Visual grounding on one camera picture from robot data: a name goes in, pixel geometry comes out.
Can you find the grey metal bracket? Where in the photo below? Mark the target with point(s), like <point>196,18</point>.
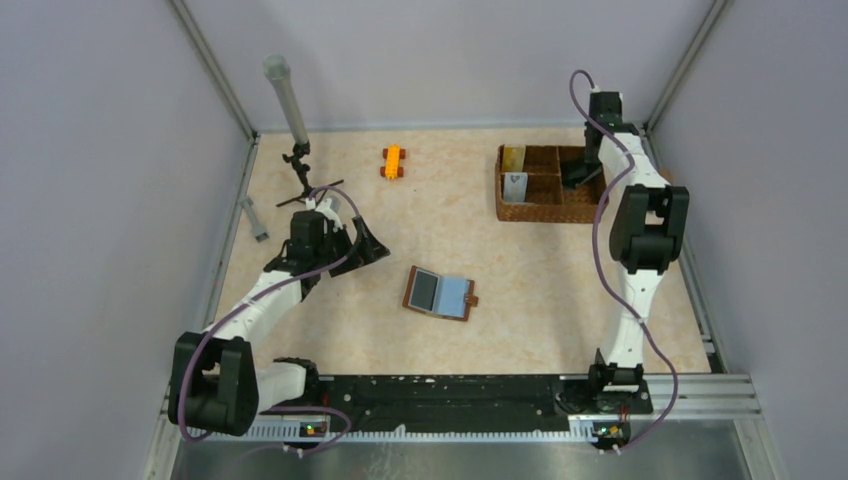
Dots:
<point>258,229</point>

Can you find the woven wicker divided basket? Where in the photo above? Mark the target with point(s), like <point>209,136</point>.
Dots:
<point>546,199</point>

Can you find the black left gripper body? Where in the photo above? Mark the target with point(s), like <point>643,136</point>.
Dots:
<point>335,243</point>

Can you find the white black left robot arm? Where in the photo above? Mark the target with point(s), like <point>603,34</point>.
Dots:
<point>216,386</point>

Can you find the black tripod with grey tube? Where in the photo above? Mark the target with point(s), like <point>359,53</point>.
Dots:
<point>278,72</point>

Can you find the black credit card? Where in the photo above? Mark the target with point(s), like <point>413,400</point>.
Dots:
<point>423,291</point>

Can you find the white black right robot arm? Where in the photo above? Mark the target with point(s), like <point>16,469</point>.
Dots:
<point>645,238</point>

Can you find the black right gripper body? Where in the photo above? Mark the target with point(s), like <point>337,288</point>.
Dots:
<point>590,157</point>

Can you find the silver white credit card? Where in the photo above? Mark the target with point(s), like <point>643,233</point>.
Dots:
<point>514,187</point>

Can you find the brown leather card holder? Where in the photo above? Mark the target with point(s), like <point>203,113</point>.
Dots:
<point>455,298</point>

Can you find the gold credit card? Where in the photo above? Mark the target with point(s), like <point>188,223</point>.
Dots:
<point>513,158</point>

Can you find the aluminium frame rail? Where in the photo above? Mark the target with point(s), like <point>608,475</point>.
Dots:
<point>723,394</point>

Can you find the orange toy car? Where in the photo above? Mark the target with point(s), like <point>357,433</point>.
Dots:
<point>393,156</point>

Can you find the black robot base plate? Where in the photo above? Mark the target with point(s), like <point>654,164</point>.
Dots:
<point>468,403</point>

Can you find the grey credit card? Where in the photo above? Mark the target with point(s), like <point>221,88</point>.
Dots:
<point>574,174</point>

